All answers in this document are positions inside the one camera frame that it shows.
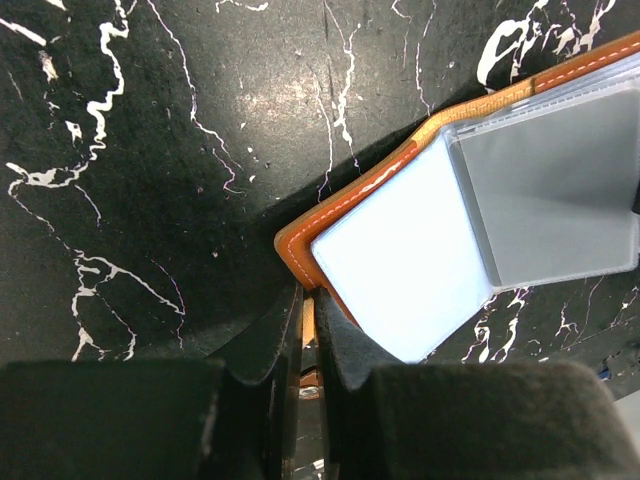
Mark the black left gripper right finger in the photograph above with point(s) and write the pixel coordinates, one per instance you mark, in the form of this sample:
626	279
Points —
385	419

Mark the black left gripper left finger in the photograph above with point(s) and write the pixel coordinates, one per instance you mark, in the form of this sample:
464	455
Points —
231	415

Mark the blue card in holder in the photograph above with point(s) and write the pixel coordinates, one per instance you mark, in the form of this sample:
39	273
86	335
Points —
405	261

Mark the brown leather card holder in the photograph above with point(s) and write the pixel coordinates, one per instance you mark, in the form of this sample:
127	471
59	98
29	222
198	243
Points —
531	185

